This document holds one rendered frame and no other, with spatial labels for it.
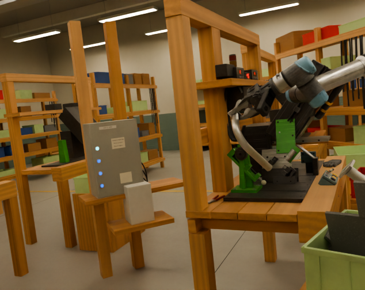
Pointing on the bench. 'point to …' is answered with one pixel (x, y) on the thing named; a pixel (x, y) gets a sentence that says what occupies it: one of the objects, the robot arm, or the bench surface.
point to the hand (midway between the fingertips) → (236, 116)
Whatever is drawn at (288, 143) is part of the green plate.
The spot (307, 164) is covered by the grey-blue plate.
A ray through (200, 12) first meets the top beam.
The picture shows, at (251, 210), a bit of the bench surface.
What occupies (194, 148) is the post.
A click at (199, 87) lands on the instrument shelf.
